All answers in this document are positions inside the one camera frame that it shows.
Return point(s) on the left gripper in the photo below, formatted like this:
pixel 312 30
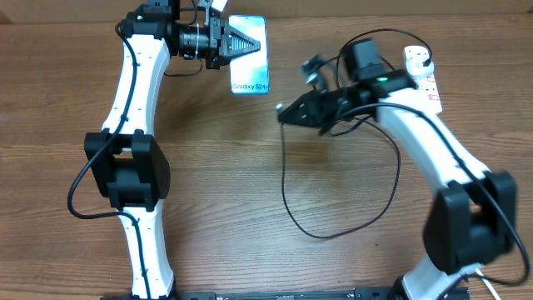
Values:
pixel 220 48

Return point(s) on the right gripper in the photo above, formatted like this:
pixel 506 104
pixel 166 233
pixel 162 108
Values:
pixel 318 115

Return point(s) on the Samsung Galaxy smartphone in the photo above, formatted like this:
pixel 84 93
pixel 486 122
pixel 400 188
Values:
pixel 249 74

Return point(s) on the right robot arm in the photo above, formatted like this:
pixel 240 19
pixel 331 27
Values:
pixel 472 219

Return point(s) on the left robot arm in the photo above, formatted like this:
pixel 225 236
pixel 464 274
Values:
pixel 130 169

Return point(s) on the white charger plug adapter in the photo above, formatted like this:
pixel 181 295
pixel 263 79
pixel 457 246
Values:
pixel 417 69

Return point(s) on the white power strip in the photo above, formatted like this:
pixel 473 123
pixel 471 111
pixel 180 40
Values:
pixel 427 85

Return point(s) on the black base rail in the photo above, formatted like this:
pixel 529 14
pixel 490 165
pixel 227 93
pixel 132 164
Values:
pixel 283 295

